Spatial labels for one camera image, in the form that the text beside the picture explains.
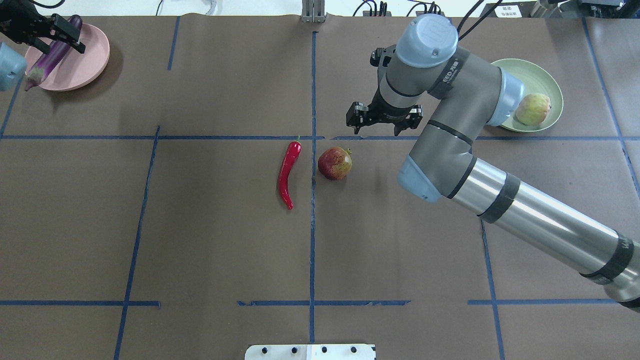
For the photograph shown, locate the purple eggplant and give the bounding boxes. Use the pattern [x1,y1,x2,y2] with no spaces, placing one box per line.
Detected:
[24,14,83,92]

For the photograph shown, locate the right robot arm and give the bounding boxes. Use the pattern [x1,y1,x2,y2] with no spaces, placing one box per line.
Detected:
[345,13,640,312]

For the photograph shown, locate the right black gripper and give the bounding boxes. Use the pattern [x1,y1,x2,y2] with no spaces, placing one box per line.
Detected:
[345,89,423,137]

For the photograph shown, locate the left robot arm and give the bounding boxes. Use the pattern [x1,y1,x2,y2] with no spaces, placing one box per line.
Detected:
[0,0,86,91]

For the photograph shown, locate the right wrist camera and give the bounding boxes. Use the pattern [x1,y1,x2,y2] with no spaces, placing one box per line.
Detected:
[369,44,396,68]

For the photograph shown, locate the red pomegranate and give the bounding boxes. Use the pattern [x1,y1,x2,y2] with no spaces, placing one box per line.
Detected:
[317,146,353,181]

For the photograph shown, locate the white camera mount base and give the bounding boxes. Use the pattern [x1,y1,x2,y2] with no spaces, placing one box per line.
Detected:
[244,343,377,360]

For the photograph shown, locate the aluminium frame post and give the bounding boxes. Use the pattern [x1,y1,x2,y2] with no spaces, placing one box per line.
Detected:
[301,0,327,24]

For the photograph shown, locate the green peach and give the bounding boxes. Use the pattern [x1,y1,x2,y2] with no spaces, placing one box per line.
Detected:
[514,93,551,126]

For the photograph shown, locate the pink plate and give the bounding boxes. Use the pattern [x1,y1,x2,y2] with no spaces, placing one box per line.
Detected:
[39,23,110,92]

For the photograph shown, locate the green plate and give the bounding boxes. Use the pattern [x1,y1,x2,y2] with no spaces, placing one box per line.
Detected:
[492,58,564,133]

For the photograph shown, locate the red chili pepper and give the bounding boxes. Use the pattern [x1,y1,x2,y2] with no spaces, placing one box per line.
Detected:
[277,136,302,211]

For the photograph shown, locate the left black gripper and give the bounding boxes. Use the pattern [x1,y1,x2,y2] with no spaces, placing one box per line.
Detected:
[0,0,86,54]

